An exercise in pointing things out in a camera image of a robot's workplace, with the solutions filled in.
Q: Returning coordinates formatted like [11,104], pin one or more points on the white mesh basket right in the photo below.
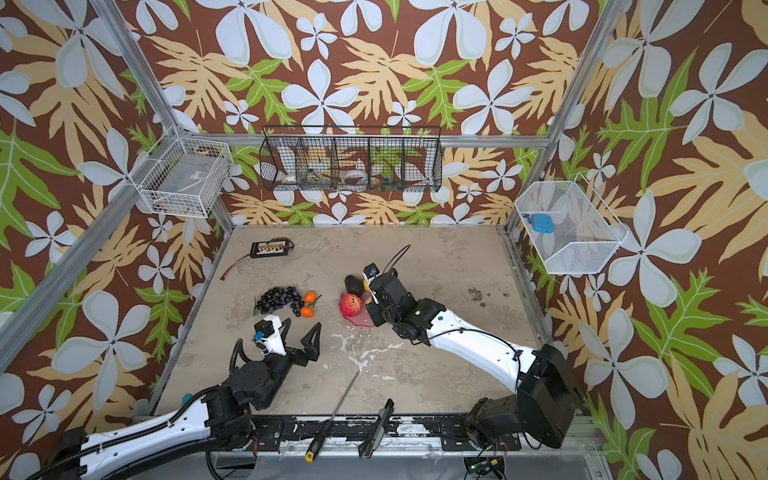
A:
[587,233]

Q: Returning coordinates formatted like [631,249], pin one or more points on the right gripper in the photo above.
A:
[374,297]

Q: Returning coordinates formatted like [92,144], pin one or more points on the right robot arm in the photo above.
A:
[544,395]

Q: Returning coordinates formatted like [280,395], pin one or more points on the black clamp bracket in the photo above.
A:
[374,436]

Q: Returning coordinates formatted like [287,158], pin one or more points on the pink dotted plate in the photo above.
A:
[361,320]

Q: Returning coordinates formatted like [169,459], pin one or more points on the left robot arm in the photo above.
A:
[217,418]

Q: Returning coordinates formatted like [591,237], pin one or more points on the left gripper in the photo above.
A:
[308,352]

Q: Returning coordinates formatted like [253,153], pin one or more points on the blue object in basket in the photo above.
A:
[541,223]

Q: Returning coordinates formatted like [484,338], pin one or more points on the black grape bunch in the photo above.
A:
[277,298]

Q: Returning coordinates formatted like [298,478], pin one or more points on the black wire basket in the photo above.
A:
[353,158]

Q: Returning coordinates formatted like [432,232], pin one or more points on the white wire basket left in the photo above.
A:
[183,176]

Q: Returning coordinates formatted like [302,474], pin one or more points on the yellow handled screwdriver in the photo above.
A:
[318,441]

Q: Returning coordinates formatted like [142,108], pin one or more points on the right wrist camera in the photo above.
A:
[370,272]

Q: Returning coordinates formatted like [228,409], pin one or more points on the black mounting rail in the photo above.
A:
[443,432]

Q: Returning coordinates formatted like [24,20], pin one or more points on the red tomato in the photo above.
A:
[350,305]

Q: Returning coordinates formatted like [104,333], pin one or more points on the dark avocado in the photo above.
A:
[354,285]

